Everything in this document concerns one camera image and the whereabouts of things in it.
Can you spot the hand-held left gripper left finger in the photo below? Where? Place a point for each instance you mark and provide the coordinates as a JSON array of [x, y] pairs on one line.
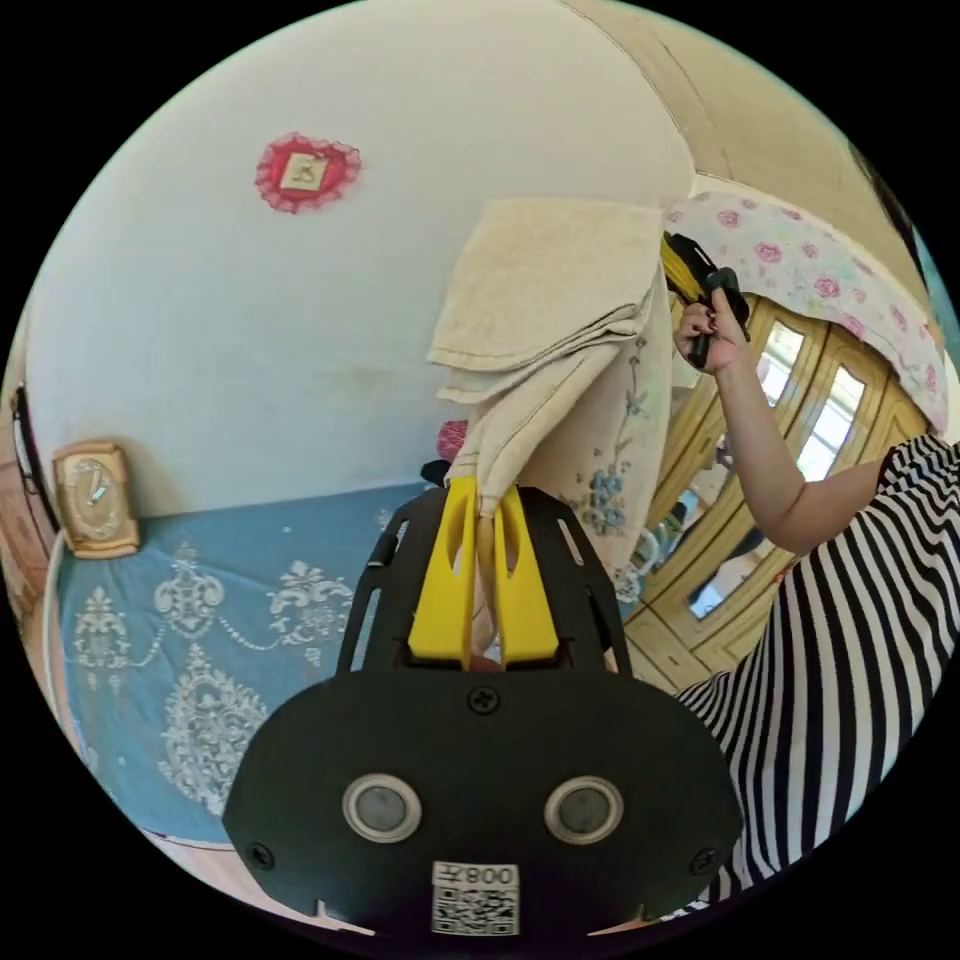
[[442, 600]]

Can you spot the bed with blue patterned quilt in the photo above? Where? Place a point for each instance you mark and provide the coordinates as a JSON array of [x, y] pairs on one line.
[[240, 570]]

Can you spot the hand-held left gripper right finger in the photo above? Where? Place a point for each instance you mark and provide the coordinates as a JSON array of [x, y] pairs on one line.
[[529, 607]]

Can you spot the gold framed clock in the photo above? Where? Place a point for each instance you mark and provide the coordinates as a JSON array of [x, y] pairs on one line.
[[94, 499]]

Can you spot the person's body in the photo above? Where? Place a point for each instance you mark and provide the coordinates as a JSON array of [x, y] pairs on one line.
[[840, 660]]

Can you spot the red lace wall ornament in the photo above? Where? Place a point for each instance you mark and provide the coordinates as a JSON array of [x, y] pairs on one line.
[[306, 172]]

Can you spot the pink floral curtain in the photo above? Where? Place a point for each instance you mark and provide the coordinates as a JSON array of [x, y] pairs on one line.
[[817, 277]]

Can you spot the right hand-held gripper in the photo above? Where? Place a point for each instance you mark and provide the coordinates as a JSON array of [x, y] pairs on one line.
[[724, 289]]

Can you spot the white cloth with blue flowers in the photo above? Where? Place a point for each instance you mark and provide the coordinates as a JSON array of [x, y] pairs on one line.
[[607, 465]]

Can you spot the person's right hand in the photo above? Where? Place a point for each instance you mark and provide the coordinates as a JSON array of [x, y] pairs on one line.
[[721, 334]]

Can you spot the beige pants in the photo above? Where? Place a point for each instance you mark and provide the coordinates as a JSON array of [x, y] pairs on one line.
[[540, 300]]

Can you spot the person's right forearm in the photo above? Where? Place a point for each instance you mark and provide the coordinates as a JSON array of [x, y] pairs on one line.
[[757, 450]]

